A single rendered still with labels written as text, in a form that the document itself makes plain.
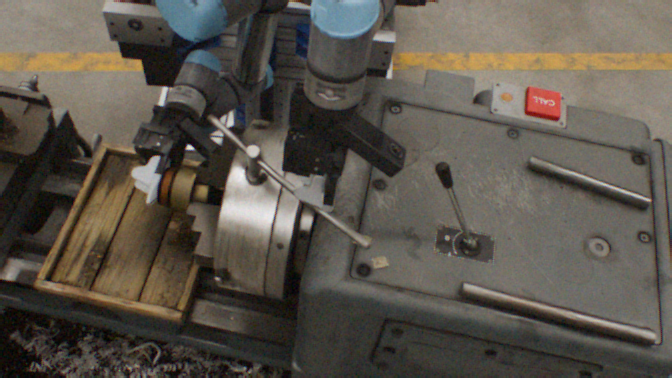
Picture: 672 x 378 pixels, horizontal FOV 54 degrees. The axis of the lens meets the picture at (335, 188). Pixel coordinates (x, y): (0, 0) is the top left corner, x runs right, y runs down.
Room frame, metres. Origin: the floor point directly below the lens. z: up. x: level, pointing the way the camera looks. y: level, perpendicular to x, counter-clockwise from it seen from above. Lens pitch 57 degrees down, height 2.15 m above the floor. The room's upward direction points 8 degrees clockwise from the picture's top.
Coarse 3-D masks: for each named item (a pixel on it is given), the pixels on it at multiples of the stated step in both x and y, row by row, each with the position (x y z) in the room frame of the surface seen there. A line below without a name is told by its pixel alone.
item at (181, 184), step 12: (168, 168) 0.66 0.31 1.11; (168, 180) 0.63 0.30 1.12; (180, 180) 0.63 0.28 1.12; (192, 180) 0.63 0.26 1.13; (168, 192) 0.61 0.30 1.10; (180, 192) 0.61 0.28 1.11; (192, 192) 0.61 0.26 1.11; (204, 192) 0.62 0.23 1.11; (168, 204) 0.60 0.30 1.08; (180, 204) 0.59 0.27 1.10
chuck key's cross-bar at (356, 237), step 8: (208, 120) 0.63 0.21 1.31; (216, 120) 0.63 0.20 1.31; (224, 128) 0.62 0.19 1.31; (232, 136) 0.61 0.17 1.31; (240, 144) 0.59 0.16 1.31; (264, 168) 0.56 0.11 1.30; (272, 168) 0.56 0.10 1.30; (272, 176) 0.55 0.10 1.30; (280, 176) 0.55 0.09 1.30; (280, 184) 0.54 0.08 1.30; (288, 184) 0.54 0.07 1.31; (312, 208) 0.50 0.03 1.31; (328, 216) 0.48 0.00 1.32; (336, 224) 0.47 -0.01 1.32; (344, 224) 0.47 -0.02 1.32; (344, 232) 0.46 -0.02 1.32; (352, 232) 0.46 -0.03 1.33; (360, 240) 0.45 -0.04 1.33; (368, 248) 0.44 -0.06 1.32
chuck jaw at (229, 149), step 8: (232, 128) 0.71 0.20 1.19; (256, 128) 0.70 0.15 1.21; (264, 128) 0.71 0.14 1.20; (224, 136) 0.68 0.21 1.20; (240, 136) 0.69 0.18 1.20; (224, 144) 0.68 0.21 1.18; (232, 144) 0.68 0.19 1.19; (216, 152) 0.67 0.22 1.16; (224, 152) 0.67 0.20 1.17; (232, 152) 0.67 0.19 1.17; (216, 160) 0.66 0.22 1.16; (224, 160) 0.66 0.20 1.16; (232, 160) 0.66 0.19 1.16; (200, 168) 0.65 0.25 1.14; (208, 168) 0.65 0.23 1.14; (216, 168) 0.65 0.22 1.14; (224, 168) 0.65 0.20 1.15; (200, 176) 0.64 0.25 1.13; (208, 176) 0.64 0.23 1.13; (216, 176) 0.64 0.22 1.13; (224, 176) 0.64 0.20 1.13; (208, 184) 0.63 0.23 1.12; (216, 184) 0.63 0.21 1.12; (224, 184) 0.63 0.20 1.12
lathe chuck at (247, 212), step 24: (264, 144) 0.65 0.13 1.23; (240, 168) 0.60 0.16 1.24; (240, 192) 0.56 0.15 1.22; (264, 192) 0.56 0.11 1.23; (240, 216) 0.53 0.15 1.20; (264, 216) 0.53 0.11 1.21; (216, 240) 0.49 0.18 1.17; (240, 240) 0.50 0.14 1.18; (264, 240) 0.50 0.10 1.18; (216, 264) 0.47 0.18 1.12; (240, 264) 0.47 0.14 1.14; (264, 264) 0.47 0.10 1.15; (240, 288) 0.46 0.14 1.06; (264, 288) 0.46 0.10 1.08
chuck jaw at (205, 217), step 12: (192, 204) 0.59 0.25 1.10; (204, 204) 0.60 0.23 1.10; (192, 216) 0.57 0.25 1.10; (204, 216) 0.57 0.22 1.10; (216, 216) 0.57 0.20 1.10; (192, 228) 0.54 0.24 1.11; (204, 228) 0.55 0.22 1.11; (216, 228) 0.55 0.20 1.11; (192, 240) 0.54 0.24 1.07; (204, 240) 0.52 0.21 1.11; (204, 252) 0.50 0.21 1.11; (204, 264) 0.49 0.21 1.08; (216, 276) 0.47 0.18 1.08; (228, 276) 0.47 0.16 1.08
